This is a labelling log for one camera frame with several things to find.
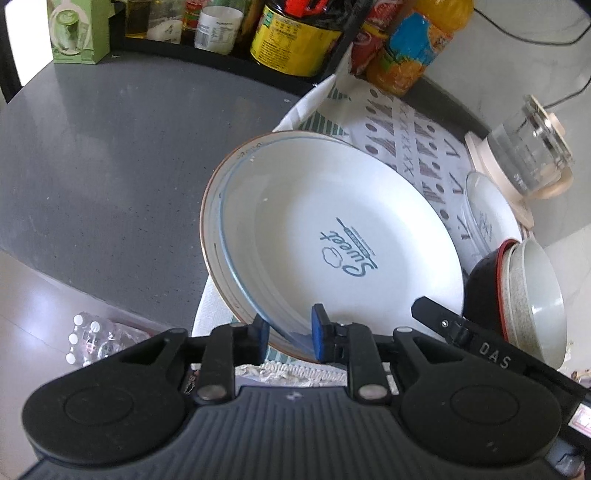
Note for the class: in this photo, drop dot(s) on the glass electric kettle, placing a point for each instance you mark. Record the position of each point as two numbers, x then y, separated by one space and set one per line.
521 143

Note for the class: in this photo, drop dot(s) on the sauce bottle yellow cap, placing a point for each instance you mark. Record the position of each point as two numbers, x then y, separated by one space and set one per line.
191 16

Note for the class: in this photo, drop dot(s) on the patterned fringed table cloth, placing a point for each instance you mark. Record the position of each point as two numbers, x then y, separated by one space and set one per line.
415 138

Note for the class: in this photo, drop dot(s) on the white plate blue print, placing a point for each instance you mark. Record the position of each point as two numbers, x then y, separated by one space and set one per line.
369 207

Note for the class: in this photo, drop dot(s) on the small white jar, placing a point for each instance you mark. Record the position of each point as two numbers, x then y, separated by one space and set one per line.
217 27

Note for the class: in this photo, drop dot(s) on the cream kettle base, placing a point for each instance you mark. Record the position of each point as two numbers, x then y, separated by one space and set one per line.
478 152

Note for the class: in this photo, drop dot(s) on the white top oil dispenser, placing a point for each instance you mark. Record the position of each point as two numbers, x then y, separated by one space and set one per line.
137 18

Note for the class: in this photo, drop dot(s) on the large soy sauce bottle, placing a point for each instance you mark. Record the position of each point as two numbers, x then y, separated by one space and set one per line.
286 46

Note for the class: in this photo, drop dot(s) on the pack of water bottles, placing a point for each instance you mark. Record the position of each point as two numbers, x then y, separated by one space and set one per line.
92 332

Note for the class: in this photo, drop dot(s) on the large pale green bowl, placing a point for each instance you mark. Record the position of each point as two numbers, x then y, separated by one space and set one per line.
508 277

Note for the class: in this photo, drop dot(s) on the black kitchen rack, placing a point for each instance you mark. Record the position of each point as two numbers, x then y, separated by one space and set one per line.
207 55

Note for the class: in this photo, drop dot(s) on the red and black bowl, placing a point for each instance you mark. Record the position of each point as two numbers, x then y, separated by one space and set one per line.
480 286

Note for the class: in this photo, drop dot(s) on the white plate faint print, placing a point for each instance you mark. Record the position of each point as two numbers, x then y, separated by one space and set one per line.
498 207

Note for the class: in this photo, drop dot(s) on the orange juice bottle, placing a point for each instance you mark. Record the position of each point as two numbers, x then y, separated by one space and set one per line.
406 46

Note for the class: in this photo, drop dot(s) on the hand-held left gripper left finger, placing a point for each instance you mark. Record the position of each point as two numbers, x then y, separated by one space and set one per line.
259 337

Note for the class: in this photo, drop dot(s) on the white plate brown rim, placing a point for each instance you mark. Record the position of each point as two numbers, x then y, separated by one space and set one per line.
210 221

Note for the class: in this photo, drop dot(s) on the green carton box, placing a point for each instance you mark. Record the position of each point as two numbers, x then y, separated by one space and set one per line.
78 32

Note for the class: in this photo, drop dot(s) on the small pale green bowl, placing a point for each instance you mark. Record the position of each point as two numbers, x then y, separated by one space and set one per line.
545 314

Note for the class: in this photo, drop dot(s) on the red drink can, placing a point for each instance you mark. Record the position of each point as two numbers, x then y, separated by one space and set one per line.
364 46

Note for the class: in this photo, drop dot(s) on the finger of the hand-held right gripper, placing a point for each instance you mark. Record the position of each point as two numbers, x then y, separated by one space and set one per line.
438 318

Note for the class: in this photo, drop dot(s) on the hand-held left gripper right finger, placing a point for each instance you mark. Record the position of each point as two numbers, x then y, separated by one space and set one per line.
318 332

